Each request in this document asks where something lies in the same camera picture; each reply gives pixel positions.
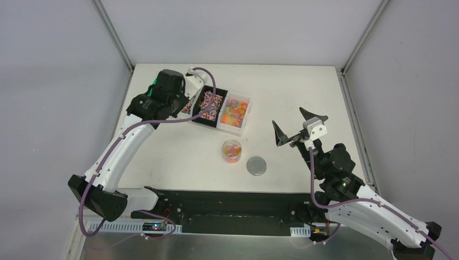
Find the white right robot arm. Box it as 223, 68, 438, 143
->
272, 108, 442, 259

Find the black swirl lollipop bin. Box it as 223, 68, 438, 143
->
192, 86, 228, 128

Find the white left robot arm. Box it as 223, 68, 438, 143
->
68, 69, 207, 222

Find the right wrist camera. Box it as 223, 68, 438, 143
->
303, 118, 328, 149

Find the white lollipop bin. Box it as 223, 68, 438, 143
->
177, 94, 197, 119

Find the clear plastic jar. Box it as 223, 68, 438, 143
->
221, 140, 242, 163

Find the clear jar lid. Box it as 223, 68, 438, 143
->
246, 156, 267, 176

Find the white star candy bin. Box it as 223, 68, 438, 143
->
216, 91, 253, 136

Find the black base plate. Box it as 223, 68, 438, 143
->
130, 190, 327, 236

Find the green candy bin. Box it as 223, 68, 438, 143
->
147, 79, 157, 98

